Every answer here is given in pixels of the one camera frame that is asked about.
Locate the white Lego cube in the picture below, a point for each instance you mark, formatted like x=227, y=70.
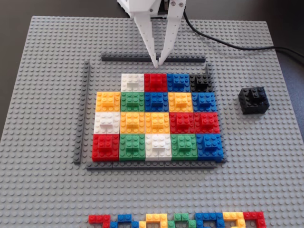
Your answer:
x=132, y=83
x=158, y=147
x=107, y=123

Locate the gray Lego baseplate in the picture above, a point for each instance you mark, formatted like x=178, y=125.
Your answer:
x=47, y=107

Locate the blue Lego cube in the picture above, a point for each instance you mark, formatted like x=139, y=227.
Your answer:
x=204, y=102
x=156, y=102
x=210, y=147
x=178, y=83

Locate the yellow Lego brick letter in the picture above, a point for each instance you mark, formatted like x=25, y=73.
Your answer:
x=154, y=217
x=232, y=216

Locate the red Lego cube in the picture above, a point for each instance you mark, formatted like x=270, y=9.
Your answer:
x=207, y=123
x=155, y=83
x=105, y=147
x=182, y=123

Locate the black Lego cube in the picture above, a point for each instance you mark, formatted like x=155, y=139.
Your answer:
x=253, y=102
x=200, y=83

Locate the green Lego brick letter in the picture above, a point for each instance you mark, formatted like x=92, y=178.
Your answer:
x=181, y=216

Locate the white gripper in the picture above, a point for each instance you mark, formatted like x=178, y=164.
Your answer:
x=141, y=17

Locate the red Lego brick letter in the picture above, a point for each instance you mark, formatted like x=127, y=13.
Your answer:
x=255, y=215
x=97, y=219

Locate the blue Lego brick letter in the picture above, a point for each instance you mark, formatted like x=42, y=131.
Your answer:
x=206, y=216
x=124, y=218

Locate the yellow Lego cube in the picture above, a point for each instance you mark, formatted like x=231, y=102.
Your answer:
x=132, y=123
x=180, y=102
x=157, y=123
x=108, y=102

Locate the green Lego cube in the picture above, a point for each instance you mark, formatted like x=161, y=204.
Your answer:
x=132, y=102
x=184, y=146
x=132, y=147

